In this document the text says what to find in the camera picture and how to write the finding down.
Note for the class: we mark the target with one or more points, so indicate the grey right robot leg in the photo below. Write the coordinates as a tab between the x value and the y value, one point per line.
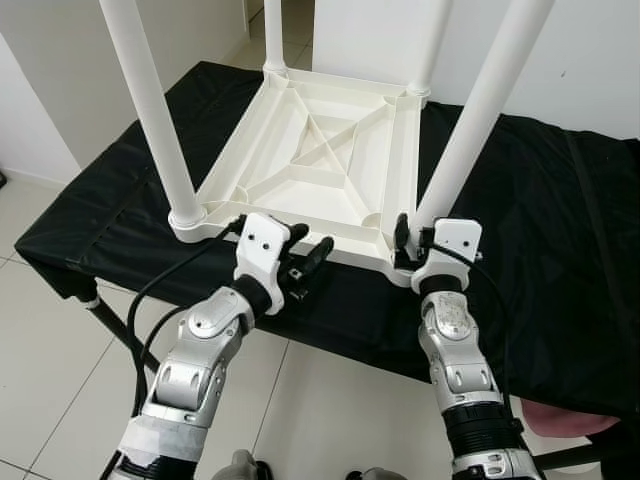
378	474

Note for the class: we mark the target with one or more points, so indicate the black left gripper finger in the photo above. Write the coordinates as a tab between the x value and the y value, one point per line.
297	236
318	255

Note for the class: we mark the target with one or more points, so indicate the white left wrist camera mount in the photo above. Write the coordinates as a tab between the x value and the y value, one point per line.
262	250

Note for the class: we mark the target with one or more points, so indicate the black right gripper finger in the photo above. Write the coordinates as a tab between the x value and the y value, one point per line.
401	238

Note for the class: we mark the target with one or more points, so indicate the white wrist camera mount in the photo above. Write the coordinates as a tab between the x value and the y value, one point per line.
450	245
262	250

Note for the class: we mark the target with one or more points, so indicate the black table cloth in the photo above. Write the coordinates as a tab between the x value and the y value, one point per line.
560	250

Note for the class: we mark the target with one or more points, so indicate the black metal table leg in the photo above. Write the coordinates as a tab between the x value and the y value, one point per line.
570	457
120	335

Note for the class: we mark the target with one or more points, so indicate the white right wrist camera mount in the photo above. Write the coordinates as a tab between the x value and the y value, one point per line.
450	245

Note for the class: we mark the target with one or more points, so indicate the pink cloth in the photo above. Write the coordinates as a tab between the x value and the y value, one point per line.
570	418

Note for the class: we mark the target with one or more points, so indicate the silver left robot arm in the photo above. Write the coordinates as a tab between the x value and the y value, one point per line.
200	370

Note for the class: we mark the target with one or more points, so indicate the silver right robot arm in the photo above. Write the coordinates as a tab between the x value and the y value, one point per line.
460	360

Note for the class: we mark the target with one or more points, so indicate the white plastic table top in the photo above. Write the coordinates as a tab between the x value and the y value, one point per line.
300	200

